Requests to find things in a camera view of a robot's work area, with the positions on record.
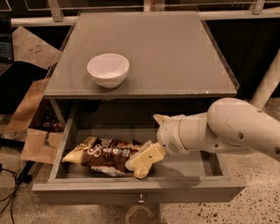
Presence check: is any metal drawer knob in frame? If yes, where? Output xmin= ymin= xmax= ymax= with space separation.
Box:
xmin=137 ymin=194 xmax=145 ymax=204

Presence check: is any grey open top drawer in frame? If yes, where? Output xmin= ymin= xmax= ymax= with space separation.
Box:
xmin=31 ymin=105 xmax=246 ymax=204

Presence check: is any brown paper sheet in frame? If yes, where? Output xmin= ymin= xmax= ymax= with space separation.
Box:
xmin=12 ymin=26 xmax=62 ymax=69

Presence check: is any brown chip bag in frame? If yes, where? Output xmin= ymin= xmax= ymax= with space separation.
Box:
xmin=62 ymin=136 xmax=152 ymax=179

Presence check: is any open cardboard box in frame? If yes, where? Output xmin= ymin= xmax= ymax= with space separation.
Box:
xmin=4 ymin=78 xmax=63 ymax=164

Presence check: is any grey cabinet with counter top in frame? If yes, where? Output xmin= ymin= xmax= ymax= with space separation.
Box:
xmin=44 ymin=11 xmax=239 ymax=121

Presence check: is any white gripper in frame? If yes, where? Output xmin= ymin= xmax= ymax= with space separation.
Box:
xmin=125 ymin=113 xmax=221 ymax=179

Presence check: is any open laptop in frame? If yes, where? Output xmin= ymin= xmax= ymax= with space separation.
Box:
xmin=0 ymin=16 xmax=14 ymax=76

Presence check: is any white ceramic bowl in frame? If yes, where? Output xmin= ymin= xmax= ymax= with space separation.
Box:
xmin=87 ymin=53 xmax=130 ymax=89

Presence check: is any black cable on floor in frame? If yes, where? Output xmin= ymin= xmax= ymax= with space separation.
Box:
xmin=0 ymin=125 xmax=34 ymax=224

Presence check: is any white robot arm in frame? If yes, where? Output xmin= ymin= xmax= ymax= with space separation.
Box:
xmin=126 ymin=49 xmax=280 ymax=179

